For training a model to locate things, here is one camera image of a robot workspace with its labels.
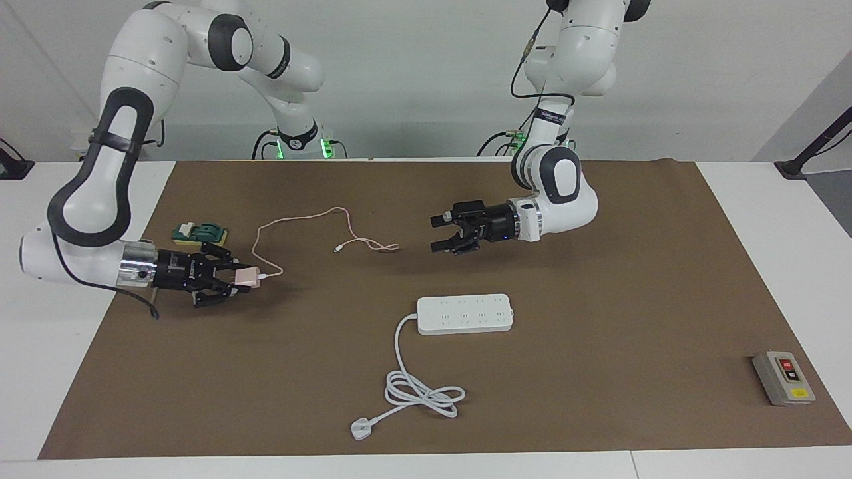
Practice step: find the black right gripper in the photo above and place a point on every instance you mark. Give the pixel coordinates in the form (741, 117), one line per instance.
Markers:
(178, 271)

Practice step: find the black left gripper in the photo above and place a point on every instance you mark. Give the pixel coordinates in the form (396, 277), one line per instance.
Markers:
(499, 223)

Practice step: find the pink wall charger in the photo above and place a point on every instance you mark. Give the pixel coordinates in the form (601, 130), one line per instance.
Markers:
(246, 276)

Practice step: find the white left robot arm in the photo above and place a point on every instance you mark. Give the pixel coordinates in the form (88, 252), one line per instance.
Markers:
(586, 40)

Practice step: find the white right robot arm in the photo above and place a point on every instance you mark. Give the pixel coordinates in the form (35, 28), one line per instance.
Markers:
(143, 60)

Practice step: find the white power strip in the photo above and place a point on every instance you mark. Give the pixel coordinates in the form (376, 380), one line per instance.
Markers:
(466, 314)

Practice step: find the white three-pin plug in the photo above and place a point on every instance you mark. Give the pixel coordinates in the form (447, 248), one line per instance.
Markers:
(362, 429)

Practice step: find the white box yellow labels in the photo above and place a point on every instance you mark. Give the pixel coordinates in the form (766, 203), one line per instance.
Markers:
(80, 143)

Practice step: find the brown table mat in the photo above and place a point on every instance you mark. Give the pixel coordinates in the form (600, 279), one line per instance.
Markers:
(599, 366)

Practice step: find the black stand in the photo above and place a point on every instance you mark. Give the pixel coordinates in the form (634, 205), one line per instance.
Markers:
(792, 167)

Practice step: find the green knife switch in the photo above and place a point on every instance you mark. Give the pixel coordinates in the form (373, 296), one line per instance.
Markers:
(206, 231)

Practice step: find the black clamp bracket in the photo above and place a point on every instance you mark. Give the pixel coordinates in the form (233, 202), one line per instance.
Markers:
(13, 169)

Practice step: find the grey on-off switch box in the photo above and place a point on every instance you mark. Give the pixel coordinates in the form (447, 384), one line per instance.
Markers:
(782, 382)

